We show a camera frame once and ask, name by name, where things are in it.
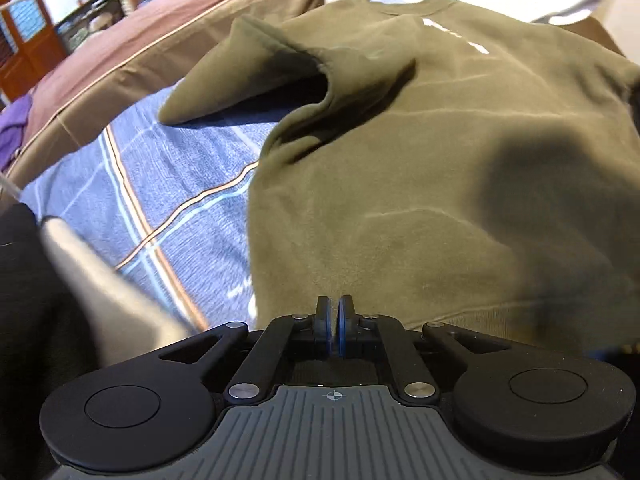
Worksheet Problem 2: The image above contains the brown maroon duvet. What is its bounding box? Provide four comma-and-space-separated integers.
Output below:
5, 0, 326, 186

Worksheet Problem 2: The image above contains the grey blurred cloth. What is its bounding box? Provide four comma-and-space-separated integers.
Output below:
39, 215, 193, 361

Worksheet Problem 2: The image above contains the cluttered wooden shelf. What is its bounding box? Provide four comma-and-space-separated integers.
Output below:
54, 0, 167, 52

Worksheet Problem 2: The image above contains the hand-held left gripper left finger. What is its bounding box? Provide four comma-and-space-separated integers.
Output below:
159, 296, 332, 407

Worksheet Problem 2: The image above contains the wooden lattice door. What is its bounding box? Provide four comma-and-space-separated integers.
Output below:
0, 0, 68, 103

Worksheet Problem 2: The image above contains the purple cloth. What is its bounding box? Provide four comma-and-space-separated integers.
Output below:
0, 96, 34, 172

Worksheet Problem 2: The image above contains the person's black clothing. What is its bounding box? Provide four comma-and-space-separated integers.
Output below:
0, 202, 108, 480

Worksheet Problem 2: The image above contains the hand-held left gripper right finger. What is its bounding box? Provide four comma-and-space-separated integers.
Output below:
338, 295, 512, 407

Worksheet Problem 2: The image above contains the blue plaid bedsheet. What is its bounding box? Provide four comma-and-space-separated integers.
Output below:
20, 84, 281, 333

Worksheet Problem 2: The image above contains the olive green sweatshirt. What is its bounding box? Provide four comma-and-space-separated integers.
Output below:
159, 0, 640, 356

